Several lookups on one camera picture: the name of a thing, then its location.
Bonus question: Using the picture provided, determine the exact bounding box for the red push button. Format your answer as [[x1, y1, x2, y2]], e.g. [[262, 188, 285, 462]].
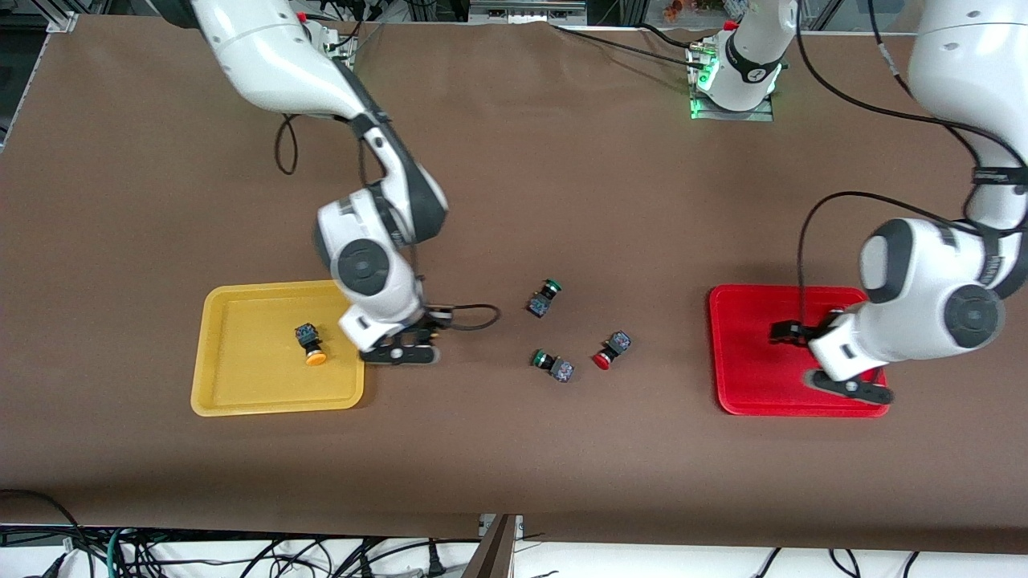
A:
[[593, 330, 632, 371]]

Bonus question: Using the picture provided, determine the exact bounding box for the red plastic tray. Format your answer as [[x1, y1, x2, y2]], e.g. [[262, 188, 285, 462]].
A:
[[708, 285, 891, 418]]

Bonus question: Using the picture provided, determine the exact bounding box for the green push button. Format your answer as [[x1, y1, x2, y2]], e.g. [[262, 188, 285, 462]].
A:
[[527, 279, 564, 319], [531, 349, 576, 384]]

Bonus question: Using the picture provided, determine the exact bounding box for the yellow plastic tray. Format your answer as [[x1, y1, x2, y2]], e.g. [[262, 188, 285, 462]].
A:
[[190, 279, 369, 417]]

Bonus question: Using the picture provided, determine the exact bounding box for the brown table cover sheet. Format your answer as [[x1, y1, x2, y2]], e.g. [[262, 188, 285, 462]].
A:
[[0, 14, 1028, 555]]

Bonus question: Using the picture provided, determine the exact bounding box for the dark table leg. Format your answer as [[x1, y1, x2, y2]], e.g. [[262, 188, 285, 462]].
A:
[[462, 514, 519, 578]]

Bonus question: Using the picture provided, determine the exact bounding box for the orange patterned object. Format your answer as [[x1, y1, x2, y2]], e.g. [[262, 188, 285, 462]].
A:
[[663, 0, 728, 21]]

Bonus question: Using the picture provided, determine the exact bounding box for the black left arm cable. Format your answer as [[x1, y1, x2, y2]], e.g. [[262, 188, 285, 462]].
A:
[[791, 0, 1028, 326]]

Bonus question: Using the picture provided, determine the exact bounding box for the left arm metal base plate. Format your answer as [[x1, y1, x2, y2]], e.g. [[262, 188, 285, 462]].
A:
[[689, 42, 776, 123]]

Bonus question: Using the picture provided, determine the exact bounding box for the grey metal rail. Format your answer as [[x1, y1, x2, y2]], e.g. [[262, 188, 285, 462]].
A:
[[468, 0, 589, 25]]

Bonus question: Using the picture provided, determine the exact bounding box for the short black table cable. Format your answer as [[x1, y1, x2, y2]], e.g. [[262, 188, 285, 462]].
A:
[[638, 22, 696, 47]]

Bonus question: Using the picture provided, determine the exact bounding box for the long black table cable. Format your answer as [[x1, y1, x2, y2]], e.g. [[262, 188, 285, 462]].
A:
[[550, 22, 712, 69]]

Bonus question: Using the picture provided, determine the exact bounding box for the black arched floor cable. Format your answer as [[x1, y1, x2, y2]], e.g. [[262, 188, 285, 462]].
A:
[[0, 488, 85, 578]]

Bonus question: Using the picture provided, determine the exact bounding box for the aluminium frame profile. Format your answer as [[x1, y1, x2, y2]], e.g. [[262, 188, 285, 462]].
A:
[[44, 0, 79, 35]]

